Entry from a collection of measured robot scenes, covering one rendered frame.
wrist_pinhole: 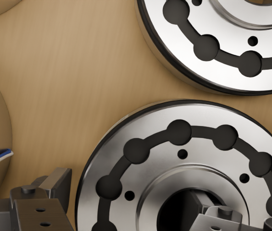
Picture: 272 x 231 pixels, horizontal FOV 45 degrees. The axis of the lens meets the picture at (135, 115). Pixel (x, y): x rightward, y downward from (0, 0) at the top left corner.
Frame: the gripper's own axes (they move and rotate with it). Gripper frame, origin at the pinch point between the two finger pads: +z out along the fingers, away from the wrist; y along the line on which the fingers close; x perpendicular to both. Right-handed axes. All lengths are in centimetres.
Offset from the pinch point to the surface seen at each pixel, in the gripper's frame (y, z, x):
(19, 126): -5.8, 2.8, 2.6
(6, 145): -6.1, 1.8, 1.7
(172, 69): 1.6, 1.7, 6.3
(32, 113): -5.2, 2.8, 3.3
